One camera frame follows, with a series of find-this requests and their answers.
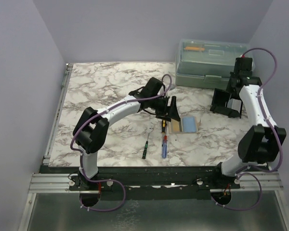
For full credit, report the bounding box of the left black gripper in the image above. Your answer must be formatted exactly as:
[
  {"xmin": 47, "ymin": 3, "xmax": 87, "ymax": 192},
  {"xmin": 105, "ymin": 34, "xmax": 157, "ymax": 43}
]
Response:
[{"xmin": 149, "ymin": 95, "xmax": 180, "ymax": 122}]

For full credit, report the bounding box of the translucent green toolbox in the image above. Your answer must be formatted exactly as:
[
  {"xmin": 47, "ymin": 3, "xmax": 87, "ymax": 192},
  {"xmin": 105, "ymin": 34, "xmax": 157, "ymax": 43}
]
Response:
[{"xmin": 175, "ymin": 39, "xmax": 250, "ymax": 90}]

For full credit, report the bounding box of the orange tool inside toolbox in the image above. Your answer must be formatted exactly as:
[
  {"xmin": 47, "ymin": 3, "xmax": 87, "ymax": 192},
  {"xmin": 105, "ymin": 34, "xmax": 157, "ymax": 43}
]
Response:
[{"xmin": 184, "ymin": 46, "xmax": 205, "ymax": 51}]

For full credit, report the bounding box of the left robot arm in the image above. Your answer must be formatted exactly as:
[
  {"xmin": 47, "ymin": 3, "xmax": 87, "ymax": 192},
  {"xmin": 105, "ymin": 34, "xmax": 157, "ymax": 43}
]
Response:
[{"xmin": 70, "ymin": 77, "xmax": 181, "ymax": 190}]

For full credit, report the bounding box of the black yellow screwdriver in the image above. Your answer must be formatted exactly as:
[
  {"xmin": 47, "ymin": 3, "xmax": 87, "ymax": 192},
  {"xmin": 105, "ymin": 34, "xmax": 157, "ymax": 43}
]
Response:
[{"xmin": 161, "ymin": 120, "xmax": 167, "ymax": 134}]

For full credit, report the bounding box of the black card stand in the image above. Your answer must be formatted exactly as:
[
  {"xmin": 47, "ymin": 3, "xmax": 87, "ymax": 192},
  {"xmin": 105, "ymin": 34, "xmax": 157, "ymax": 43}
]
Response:
[{"xmin": 210, "ymin": 88, "xmax": 243, "ymax": 118}]

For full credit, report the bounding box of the small green black screwdriver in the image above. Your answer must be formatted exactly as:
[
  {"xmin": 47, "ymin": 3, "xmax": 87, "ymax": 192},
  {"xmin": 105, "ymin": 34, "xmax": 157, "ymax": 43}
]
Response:
[{"xmin": 142, "ymin": 133, "xmax": 150, "ymax": 159}]

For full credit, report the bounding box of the gold black credit card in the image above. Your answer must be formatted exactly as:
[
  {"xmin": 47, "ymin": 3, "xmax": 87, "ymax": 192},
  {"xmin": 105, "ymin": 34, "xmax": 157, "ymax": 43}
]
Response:
[{"xmin": 171, "ymin": 120, "xmax": 183, "ymax": 133}]

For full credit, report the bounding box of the blue red screwdriver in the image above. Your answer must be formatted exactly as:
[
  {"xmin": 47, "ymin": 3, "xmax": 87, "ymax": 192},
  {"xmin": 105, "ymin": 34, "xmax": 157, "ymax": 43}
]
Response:
[{"xmin": 161, "ymin": 135, "xmax": 167, "ymax": 159}]

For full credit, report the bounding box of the black front mounting bar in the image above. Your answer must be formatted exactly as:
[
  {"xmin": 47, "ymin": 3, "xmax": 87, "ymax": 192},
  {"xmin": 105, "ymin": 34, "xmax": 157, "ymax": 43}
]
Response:
[{"xmin": 39, "ymin": 166, "xmax": 240, "ymax": 203}]

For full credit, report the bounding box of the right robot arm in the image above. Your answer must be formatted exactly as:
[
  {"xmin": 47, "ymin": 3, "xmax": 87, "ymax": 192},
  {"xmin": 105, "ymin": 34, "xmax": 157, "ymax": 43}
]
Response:
[{"xmin": 210, "ymin": 56, "xmax": 287, "ymax": 189}]

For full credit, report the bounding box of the aluminium rail frame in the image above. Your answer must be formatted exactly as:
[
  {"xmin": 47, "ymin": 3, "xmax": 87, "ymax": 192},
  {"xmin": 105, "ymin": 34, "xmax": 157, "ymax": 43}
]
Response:
[{"xmin": 20, "ymin": 62, "xmax": 289, "ymax": 231}]

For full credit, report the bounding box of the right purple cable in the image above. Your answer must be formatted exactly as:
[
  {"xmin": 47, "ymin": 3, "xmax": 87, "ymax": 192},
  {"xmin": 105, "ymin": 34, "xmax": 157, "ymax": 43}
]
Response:
[{"xmin": 214, "ymin": 48, "xmax": 284, "ymax": 210}]

